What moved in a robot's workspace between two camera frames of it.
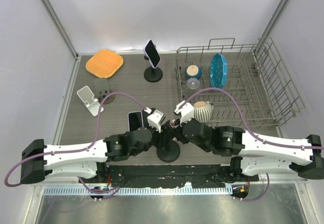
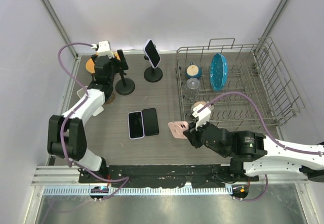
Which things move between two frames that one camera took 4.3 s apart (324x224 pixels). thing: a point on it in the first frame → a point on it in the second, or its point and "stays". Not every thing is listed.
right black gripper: (177, 130) → (193, 134)
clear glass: (192, 84) stays
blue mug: (194, 71) stays
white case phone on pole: (150, 50) stays
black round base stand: (169, 153) → (124, 86)
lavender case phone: (135, 120) stays
